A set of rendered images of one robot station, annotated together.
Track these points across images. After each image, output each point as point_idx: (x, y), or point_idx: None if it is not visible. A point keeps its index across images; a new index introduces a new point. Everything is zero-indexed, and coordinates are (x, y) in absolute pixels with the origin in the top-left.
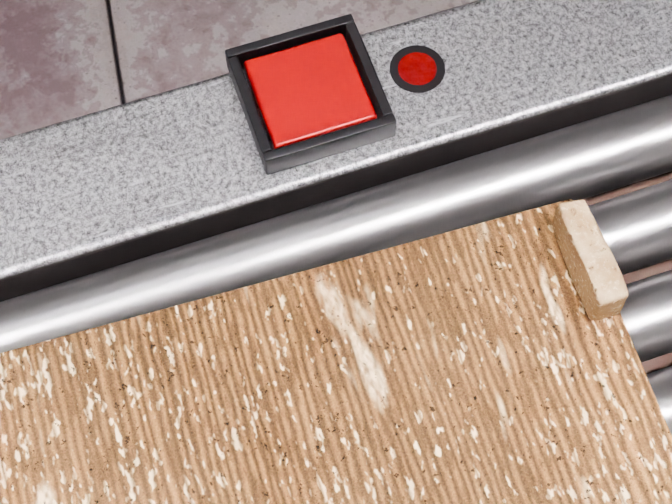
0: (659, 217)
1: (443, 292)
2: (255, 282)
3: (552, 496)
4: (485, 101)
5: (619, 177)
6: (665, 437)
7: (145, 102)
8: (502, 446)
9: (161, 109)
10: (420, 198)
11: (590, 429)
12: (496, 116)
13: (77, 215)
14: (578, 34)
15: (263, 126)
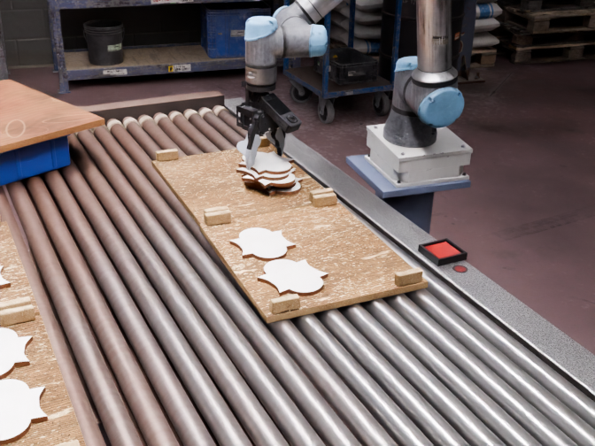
0: (432, 301)
1: (393, 265)
2: None
3: (348, 279)
4: (455, 278)
5: (444, 302)
6: (367, 293)
7: (429, 235)
8: (358, 272)
9: (428, 237)
10: (421, 268)
11: (366, 283)
12: (452, 280)
13: (396, 230)
14: (485, 291)
15: (428, 243)
